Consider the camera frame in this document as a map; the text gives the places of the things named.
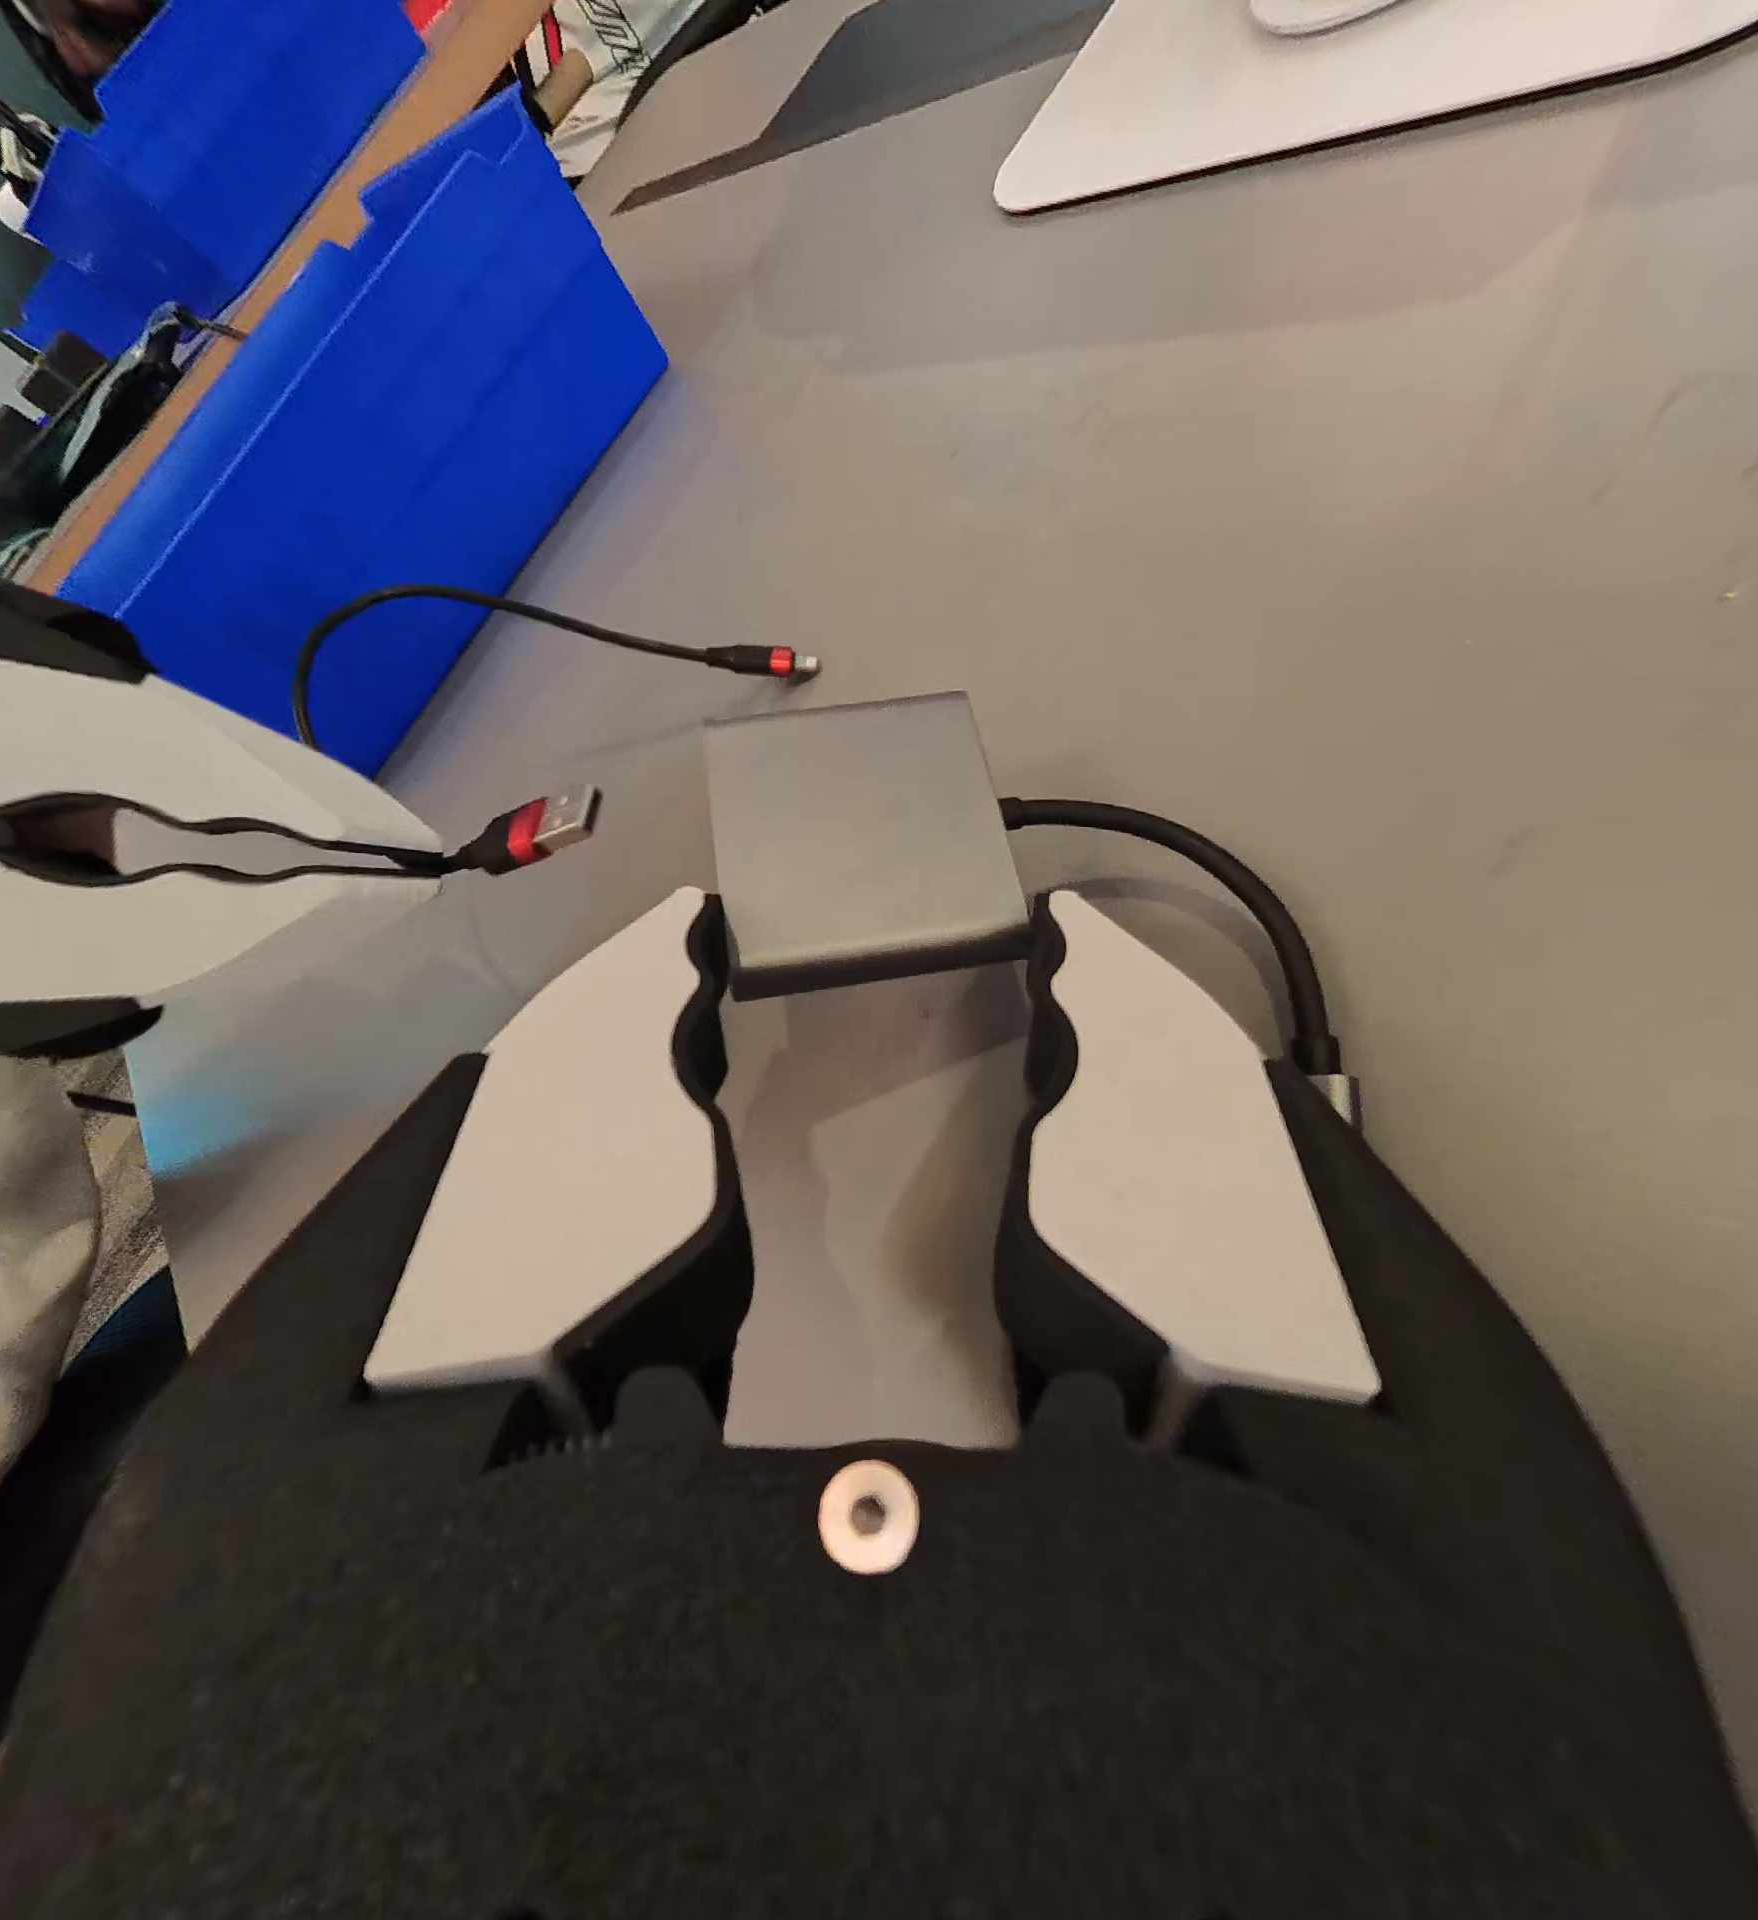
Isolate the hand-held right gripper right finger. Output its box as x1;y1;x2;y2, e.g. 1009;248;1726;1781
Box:
1018;887;1384;1408

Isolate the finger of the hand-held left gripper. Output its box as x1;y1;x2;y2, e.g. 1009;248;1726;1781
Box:
0;839;449;1040
0;641;444;863

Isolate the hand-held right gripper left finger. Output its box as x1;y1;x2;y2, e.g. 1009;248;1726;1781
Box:
360;885;754;1400

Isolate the black red-tipped usb cable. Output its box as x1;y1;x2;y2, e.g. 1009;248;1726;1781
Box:
0;589;824;889

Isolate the blue storage bin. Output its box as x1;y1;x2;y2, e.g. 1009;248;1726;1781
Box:
16;0;431;355
57;91;672;783

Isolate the grey usb hub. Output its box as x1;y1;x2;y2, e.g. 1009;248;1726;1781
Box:
701;690;1372;1130

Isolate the black device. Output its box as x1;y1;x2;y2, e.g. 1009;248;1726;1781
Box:
0;300;243;556

